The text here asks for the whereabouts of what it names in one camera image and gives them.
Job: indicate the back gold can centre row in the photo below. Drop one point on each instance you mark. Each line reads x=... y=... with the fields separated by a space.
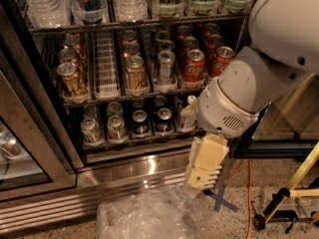
x=129 y=37

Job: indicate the back right blue pepsi can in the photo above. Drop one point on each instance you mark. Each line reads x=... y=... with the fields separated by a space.
x=159 y=102

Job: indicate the front right blue pepsi can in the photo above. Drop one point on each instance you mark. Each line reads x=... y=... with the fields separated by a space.
x=164 y=121

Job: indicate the front right orange cola can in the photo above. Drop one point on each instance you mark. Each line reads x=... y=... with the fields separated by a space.
x=219 y=60

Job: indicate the stainless steel fridge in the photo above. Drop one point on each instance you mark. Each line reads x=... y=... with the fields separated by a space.
x=103 y=172

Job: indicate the slim silver can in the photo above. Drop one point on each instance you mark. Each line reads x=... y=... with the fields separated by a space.
x=166 y=62
x=162 y=35
x=166 y=45

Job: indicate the middle right red cola can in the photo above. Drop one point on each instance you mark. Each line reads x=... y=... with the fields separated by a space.
x=212 y=42

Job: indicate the back left blue pepsi can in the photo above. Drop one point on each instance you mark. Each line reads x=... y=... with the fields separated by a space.
x=138 y=104

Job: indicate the front slim silver can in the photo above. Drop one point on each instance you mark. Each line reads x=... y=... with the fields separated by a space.
x=166 y=62

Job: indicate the middle slim silver can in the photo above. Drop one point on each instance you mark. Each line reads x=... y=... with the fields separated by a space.
x=166 y=45

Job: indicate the blue pepsi can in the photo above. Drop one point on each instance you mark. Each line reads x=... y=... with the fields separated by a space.
x=140 y=122
x=164 y=121
x=159 y=102
x=138 y=104

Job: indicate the back left red cola can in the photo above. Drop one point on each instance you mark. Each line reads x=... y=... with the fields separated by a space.
x=182 y=32

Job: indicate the middle left red cola can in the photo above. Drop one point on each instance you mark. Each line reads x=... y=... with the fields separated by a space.
x=189 y=43

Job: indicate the front gold can left row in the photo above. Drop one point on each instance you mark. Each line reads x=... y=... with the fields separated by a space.
x=72 y=79

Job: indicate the open glass fridge door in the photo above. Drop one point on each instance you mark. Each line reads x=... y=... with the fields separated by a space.
x=285 y=126

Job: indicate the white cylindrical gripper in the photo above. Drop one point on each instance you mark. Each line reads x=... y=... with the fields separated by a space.
x=221 y=113

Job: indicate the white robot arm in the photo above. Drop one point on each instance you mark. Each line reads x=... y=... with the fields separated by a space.
x=241 y=69

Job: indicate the empty white wire can tray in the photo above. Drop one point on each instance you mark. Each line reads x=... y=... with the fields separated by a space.
x=106 y=80

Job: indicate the middle gold can centre row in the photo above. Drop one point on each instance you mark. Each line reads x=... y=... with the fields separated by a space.
x=132 y=50

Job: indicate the front gold can centre row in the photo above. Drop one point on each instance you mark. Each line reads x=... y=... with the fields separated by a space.
x=136 y=76

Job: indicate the red cola can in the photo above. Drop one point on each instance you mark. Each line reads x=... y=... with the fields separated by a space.
x=208 y=29
x=189 y=43
x=194 y=62
x=182 y=32
x=212 y=42

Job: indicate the gold can row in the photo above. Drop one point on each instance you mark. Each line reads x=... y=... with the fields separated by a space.
x=136 y=76
x=129 y=37
x=72 y=79
x=132 y=50
x=77 y=43
x=70 y=55

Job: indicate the back left clear can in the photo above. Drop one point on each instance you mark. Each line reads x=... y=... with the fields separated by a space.
x=91 y=111

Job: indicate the blue tape cross mark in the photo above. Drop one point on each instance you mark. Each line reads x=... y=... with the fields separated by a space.
x=219 y=200

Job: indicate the front left clear green can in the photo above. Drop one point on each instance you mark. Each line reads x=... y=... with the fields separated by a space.
x=92 y=134

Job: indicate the front left red cola can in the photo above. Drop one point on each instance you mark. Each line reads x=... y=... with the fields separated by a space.
x=194 y=62

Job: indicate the blue red bull can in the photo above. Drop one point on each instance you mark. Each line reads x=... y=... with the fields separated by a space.
x=91 y=10

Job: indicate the back slim silver can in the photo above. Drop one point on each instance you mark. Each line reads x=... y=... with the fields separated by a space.
x=162 y=35

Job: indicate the left brown juice bottle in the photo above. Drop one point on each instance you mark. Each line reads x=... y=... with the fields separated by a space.
x=184 y=124

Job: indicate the back gold can left row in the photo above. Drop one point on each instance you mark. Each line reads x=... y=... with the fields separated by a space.
x=77 y=43

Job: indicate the left closed fridge door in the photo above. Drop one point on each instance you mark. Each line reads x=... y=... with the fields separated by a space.
x=31 y=160

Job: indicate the middle gold can left row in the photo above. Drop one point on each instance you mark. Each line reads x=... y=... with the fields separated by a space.
x=70 y=55

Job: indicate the front left blue pepsi can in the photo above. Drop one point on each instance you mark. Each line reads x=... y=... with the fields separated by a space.
x=140 y=122

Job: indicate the back right red cola can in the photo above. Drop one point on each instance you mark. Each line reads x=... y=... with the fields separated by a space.
x=208 y=29

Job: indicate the yellow black tripod stand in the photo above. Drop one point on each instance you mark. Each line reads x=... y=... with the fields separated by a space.
x=273 y=214

